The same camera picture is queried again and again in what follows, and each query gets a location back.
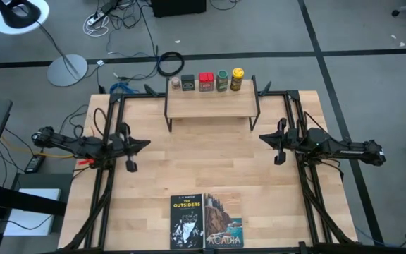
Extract black aluminium table frame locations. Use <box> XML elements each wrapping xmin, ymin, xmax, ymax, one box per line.
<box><xmin>60</xmin><ymin>81</ymin><xmax>361</xmax><ymax>254</ymax></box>

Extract coiled black cable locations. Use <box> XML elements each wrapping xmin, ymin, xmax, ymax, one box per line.
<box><xmin>156</xmin><ymin>51</ymin><xmax>185</xmax><ymax>78</ymax></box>

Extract black power adapter brick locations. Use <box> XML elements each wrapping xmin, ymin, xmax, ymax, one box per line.
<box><xmin>24</xmin><ymin>155</ymin><xmax>46</xmax><ymax>174</ymax></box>

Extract Acadia lighthouse book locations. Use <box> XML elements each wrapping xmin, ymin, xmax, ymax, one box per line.
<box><xmin>204</xmin><ymin>193</ymin><xmax>245</xmax><ymax>249</ymax></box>

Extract wooden shelf riser, black legs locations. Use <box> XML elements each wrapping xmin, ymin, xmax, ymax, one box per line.
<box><xmin>164</xmin><ymin>74</ymin><xmax>262</xmax><ymax>133</ymax></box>

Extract yellow cable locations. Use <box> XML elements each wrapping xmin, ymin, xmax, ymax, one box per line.
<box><xmin>0</xmin><ymin>135</ymin><xmax>74</xmax><ymax>159</ymax></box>

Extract yellow-lidded spice jar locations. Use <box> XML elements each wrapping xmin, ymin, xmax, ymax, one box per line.
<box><xmin>230</xmin><ymin>67</ymin><xmax>245</xmax><ymax>92</ymax></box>

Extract red-lidded spice tin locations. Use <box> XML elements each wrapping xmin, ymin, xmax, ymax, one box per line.
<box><xmin>198</xmin><ymin>72</ymin><xmax>215</xmax><ymax>92</ymax></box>

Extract white panel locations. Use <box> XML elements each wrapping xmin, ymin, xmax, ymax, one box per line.
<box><xmin>4</xmin><ymin>188</ymin><xmax>62</xmax><ymax>236</ymax></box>

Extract green-lidded spice jar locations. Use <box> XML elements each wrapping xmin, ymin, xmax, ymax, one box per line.
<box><xmin>216</xmin><ymin>69</ymin><xmax>229</xmax><ymax>92</ymax></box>

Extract white power strip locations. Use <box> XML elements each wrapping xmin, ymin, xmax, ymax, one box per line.
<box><xmin>86</xmin><ymin>10</ymin><xmax>106</xmax><ymax>26</ymax></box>
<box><xmin>82</xmin><ymin>16</ymin><xmax>111</xmax><ymax>38</ymax></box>

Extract black box on floor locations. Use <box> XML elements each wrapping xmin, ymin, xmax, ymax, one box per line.
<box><xmin>152</xmin><ymin>0</ymin><xmax>207</xmax><ymax>18</ymax></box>

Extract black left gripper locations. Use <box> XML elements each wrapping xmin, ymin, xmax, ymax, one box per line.
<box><xmin>109</xmin><ymin>121</ymin><xmax>152</xmax><ymax>173</ymax></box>

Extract blue cable bundle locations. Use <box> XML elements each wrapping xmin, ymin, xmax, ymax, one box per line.
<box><xmin>109</xmin><ymin>81</ymin><xmax>130</xmax><ymax>95</ymax></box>

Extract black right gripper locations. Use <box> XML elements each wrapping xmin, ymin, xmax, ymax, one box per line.
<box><xmin>258</xmin><ymin>117</ymin><xmax>309</xmax><ymax>166</ymax></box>

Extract black spice tin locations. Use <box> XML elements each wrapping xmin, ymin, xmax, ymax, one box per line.
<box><xmin>180</xmin><ymin>74</ymin><xmax>196</xmax><ymax>92</ymax></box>

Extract white floor lamp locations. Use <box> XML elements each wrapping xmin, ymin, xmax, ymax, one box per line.
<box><xmin>0</xmin><ymin>0</ymin><xmax>89</xmax><ymax>87</ymax></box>

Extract black The Outsiders book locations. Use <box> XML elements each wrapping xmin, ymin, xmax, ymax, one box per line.
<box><xmin>169</xmin><ymin>193</ymin><xmax>204</xmax><ymax>250</ymax></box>

